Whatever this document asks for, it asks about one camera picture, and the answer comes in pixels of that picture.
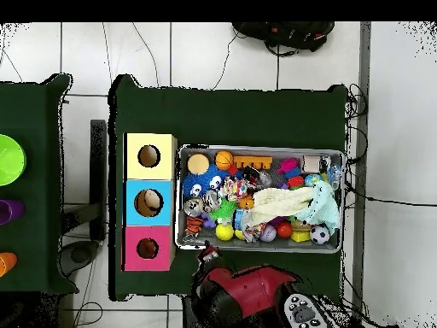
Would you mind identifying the crushed clear water bottle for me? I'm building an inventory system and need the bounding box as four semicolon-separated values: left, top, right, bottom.
233;208;250;231

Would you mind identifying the cream waffle cloth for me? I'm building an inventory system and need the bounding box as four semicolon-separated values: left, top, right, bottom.
245;186;316;227

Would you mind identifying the mint green waffle cloth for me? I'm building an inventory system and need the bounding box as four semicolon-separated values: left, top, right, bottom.
295;179;341;236

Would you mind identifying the shallow clear mesh bin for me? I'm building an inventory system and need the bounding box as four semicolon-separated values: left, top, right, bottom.
175;144;344;255

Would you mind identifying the wooden box with three holes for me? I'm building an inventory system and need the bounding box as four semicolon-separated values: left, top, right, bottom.
120;132;178;272

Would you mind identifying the yellow ball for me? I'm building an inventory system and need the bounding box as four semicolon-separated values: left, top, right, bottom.
214;223;236;242

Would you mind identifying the green spiky ball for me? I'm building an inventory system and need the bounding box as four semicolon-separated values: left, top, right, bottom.
208;199;238;225

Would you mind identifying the blue fuzzy monster toy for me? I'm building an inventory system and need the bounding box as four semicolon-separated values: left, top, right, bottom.
182;164;230;200

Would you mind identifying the tan round foam disc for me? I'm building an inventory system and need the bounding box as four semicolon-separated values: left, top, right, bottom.
186;153;211;174

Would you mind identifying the orange toy basketball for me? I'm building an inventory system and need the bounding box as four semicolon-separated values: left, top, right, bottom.
213;150;235;171

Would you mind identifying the orange plastic building block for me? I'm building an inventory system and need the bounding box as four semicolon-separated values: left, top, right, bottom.
232;155;273;170

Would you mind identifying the small soccer ball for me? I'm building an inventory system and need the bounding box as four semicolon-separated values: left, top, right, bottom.
309;223;331;245

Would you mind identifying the dark green table cloth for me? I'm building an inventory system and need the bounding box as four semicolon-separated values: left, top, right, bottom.
0;73;79;296
108;73;349;302

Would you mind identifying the purple cup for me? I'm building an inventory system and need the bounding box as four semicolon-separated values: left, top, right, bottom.
0;199;26;226

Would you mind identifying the orange cup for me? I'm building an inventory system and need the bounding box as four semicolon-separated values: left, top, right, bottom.
0;251;18;278

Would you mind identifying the lime green bowl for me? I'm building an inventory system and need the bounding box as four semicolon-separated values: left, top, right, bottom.
0;133;27;187

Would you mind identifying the black cable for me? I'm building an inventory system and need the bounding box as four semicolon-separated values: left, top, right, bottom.
344;180;437;208

